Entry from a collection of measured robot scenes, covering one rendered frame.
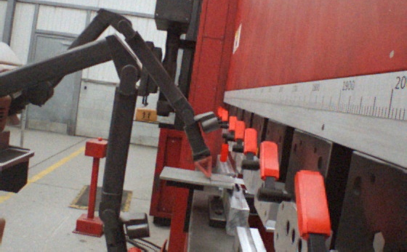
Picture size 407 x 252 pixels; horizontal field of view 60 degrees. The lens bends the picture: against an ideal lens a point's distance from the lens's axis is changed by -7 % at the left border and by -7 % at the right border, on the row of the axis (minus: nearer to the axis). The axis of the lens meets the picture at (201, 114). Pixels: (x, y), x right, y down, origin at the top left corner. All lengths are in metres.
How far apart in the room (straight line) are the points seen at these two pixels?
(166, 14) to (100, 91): 6.04
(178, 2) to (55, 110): 6.46
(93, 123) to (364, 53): 8.20
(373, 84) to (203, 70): 1.98
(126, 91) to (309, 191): 0.64
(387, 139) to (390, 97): 0.03
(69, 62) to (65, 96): 7.64
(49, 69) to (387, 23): 0.77
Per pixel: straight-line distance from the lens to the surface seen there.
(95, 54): 0.90
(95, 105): 8.41
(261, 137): 0.76
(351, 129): 0.33
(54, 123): 8.66
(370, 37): 0.33
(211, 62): 2.26
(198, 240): 1.16
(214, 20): 2.29
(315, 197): 0.31
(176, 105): 1.33
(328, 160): 0.37
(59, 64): 0.92
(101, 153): 3.09
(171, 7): 2.47
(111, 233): 1.06
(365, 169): 0.30
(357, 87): 0.33
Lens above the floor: 1.31
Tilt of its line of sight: 3 degrees down
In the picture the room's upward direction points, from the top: 8 degrees clockwise
